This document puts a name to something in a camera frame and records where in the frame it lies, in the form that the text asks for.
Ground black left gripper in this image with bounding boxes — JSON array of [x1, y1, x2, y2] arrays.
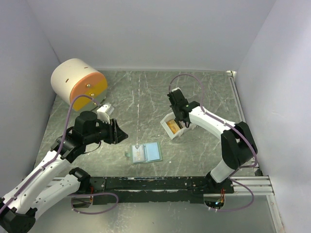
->
[[84, 116, 129, 144]]

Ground green card holder wallet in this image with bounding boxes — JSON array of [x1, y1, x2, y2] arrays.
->
[[124, 142, 163, 164]]

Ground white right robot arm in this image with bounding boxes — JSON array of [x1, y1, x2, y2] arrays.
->
[[168, 88, 258, 193]]

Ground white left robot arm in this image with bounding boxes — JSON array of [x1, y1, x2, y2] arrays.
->
[[0, 111, 128, 233]]

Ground white plastic card tray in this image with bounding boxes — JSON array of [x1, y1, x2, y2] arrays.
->
[[160, 112, 197, 140]]

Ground stack of cards in tray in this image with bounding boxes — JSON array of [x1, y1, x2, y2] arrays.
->
[[166, 119, 185, 134]]

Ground round white drawer cabinet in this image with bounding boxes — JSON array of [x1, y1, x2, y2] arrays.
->
[[51, 58, 108, 105]]

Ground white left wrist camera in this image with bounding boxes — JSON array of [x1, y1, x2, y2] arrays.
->
[[96, 103, 114, 123]]

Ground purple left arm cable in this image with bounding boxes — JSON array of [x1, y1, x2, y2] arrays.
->
[[0, 95, 103, 214]]

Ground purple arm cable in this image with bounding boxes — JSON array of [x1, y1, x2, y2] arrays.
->
[[168, 74, 258, 175], [0, 95, 103, 214]]

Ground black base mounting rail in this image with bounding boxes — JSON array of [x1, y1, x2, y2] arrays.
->
[[60, 176, 235, 206]]

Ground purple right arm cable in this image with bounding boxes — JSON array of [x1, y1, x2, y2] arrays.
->
[[168, 74, 258, 175]]

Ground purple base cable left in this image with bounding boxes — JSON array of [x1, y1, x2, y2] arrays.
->
[[65, 192, 119, 215]]

